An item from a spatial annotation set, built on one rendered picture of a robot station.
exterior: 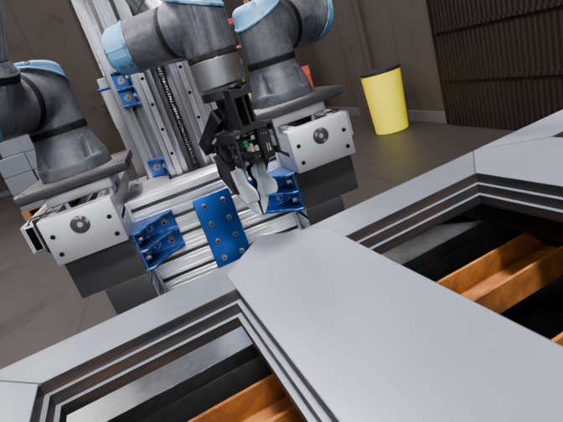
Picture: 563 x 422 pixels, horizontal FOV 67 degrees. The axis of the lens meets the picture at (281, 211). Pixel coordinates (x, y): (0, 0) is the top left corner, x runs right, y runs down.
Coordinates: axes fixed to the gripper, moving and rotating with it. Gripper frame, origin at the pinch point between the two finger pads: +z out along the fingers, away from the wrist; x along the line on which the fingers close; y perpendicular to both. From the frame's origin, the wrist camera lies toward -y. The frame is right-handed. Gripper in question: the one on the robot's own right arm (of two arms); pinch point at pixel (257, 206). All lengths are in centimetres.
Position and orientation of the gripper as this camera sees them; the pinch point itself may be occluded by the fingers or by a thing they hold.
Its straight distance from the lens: 72.6
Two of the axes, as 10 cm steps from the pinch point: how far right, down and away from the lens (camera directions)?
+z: 2.9, 9.0, 3.3
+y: 5.3, 1.4, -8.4
